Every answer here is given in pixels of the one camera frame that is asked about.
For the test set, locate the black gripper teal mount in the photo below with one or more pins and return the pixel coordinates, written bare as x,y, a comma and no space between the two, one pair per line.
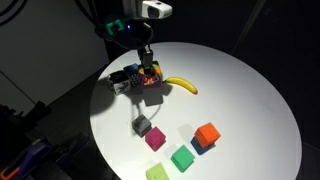
133,33

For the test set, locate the yellow banana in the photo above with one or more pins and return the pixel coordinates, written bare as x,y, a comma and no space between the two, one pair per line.
181,82

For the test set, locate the black white patterned box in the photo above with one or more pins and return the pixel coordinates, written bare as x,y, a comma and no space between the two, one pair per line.
120,83

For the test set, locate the black dotted cube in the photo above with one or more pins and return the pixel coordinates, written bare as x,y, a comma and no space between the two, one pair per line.
134,80

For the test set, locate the green cube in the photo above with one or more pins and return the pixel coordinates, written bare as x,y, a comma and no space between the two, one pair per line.
182,158

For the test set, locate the blue topped block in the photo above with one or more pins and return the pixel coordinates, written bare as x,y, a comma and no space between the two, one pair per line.
131,68

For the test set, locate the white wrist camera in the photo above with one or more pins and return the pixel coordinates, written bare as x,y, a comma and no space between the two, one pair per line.
156,9

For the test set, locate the gray cube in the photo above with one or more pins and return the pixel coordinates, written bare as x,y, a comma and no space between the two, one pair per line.
141,126

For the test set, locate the blue cube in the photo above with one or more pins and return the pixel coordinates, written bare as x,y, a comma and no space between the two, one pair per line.
197,148

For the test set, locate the magenta cube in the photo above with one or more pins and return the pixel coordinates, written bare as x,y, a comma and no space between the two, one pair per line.
155,138

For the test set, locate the blue orange spring clamp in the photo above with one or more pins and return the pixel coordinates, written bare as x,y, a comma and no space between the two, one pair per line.
26,160

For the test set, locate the yellow-green cube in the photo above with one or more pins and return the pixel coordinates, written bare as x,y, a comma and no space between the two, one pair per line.
157,172

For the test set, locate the orange cube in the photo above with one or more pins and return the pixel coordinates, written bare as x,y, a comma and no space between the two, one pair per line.
207,134

